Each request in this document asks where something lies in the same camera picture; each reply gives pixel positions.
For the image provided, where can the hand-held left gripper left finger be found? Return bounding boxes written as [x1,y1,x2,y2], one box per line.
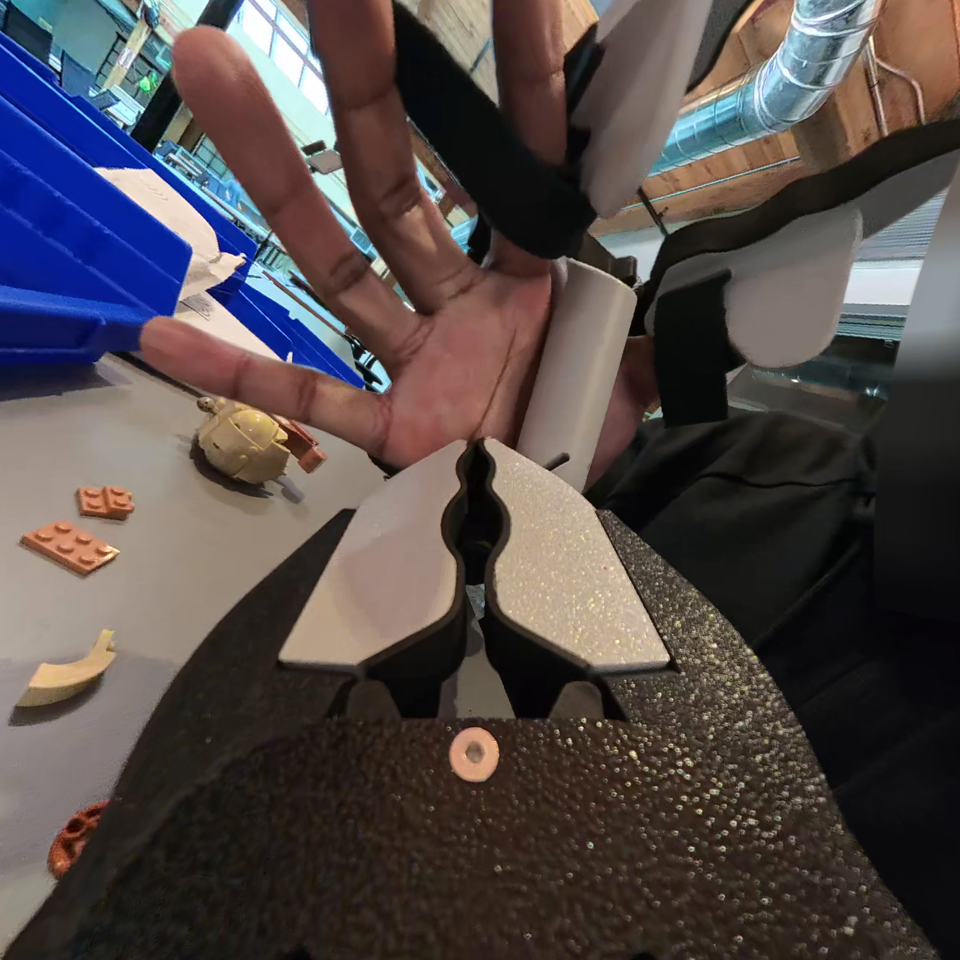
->
[277,438,477,717]

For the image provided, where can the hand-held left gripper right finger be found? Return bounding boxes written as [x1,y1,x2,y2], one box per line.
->
[477,436,672,720]

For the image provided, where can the blue plastic bin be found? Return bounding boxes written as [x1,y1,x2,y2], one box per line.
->
[202,217,370,391]
[0,30,260,376]

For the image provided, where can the person's right hand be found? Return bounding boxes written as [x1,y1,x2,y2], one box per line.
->
[141,0,661,492]

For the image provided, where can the person's black clothing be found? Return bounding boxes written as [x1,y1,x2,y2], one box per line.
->
[585,408,960,960]

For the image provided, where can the tan brick model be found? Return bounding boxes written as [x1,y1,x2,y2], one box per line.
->
[196,396,329,486]

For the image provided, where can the square orange brick plate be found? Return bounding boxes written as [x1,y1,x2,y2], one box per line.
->
[76,485,136,521]

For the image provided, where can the long orange brick plate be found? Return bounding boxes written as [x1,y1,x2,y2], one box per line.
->
[20,519,121,577]

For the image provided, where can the tan quarter arch brick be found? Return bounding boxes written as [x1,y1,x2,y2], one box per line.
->
[15,628,117,708]

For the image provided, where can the red-brown round brick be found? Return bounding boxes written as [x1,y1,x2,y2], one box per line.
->
[47,801,110,880]

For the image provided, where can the crumpled white paper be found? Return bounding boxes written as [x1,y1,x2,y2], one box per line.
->
[93,165,297,365]

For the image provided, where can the silver ceiling duct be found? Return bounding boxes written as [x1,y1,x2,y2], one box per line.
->
[645,0,879,177]

